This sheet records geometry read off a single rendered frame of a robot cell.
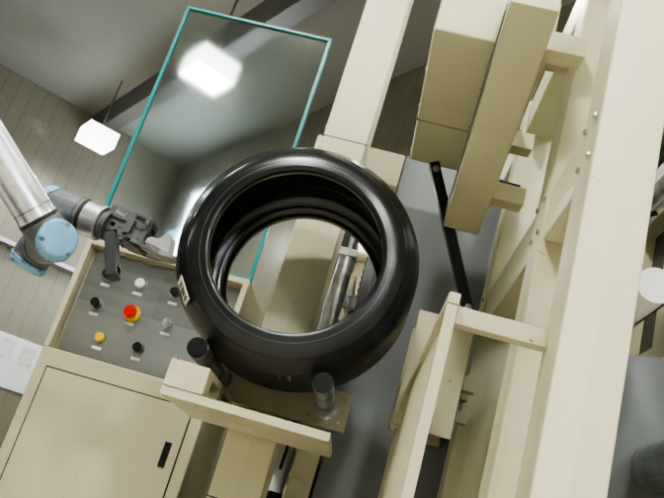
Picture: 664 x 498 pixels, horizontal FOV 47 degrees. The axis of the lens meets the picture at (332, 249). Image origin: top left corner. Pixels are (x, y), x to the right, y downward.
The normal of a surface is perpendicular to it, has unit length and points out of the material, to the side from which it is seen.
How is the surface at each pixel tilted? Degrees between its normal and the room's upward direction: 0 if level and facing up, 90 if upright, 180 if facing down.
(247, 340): 100
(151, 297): 90
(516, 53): 162
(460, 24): 90
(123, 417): 90
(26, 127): 90
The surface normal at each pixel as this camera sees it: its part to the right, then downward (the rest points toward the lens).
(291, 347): -0.02, -0.17
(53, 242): 0.62, -0.04
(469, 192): -0.26, 0.75
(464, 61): -0.27, 0.90
